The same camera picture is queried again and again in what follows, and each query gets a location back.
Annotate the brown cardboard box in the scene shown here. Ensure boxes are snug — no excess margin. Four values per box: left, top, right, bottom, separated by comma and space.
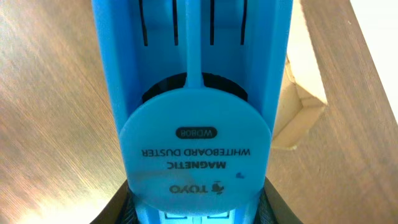
271, 0, 328, 150

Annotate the blue whiteboard duster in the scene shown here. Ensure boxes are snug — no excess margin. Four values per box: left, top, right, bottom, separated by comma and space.
92, 0, 293, 223

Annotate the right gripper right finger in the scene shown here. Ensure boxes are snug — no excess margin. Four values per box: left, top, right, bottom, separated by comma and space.
259, 178, 303, 224

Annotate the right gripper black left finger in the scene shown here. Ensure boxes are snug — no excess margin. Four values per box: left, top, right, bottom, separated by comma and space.
90, 181, 137, 224

